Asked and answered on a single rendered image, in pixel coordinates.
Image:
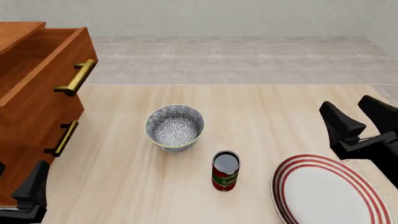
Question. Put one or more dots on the closed wooden drawer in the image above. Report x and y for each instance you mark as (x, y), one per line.
(28, 123)

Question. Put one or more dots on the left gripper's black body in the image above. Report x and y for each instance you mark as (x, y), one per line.
(21, 214)

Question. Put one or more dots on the open wooden drawer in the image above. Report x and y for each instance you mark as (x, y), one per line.
(37, 70)

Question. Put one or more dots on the wooden cabinet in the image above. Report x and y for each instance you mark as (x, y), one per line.
(18, 168)

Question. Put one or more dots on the red tomato sauce tin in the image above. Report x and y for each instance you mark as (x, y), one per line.
(226, 179)

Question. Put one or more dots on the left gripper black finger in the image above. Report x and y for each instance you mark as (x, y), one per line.
(34, 184)
(2, 168)

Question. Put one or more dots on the white plate with red rings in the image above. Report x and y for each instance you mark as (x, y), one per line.
(323, 193)

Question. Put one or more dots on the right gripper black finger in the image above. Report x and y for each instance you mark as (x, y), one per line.
(337, 123)
(382, 116)

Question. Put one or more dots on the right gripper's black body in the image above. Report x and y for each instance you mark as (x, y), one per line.
(382, 151)

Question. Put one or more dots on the patterned grey bowl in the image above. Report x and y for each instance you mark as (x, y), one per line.
(174, 130)

